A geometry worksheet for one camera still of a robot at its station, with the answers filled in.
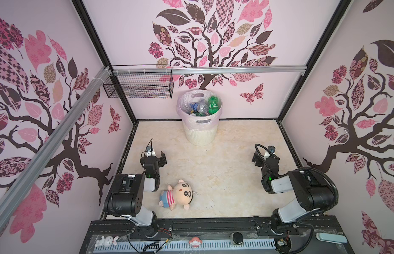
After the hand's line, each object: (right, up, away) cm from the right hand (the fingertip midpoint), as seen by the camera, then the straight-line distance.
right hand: (265, 150), depth 92 cm
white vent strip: (-48, -41, -22) cm, 67 cm away
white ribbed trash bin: (-37, +8, +6) cm, 38 cm away
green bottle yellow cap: (-32, +27, -2) cm, 42 cm away
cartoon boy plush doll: (-48, -20, -15) cm, 54 cm away
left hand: (-67, -3, +2) cm, 67 cm away
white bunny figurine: (-80, -38, -24) cm, 92 cm away
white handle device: (+21, -37, -24) cm, 48 cm away
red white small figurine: (-41, -37, -26) cm, 61 cm away
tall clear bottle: (-38, +26, 0) cm, 46 cm away
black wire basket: (-75, +42, +3) cm, 86 cm away
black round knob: (-23, -33, -29) cm, 50 cm away
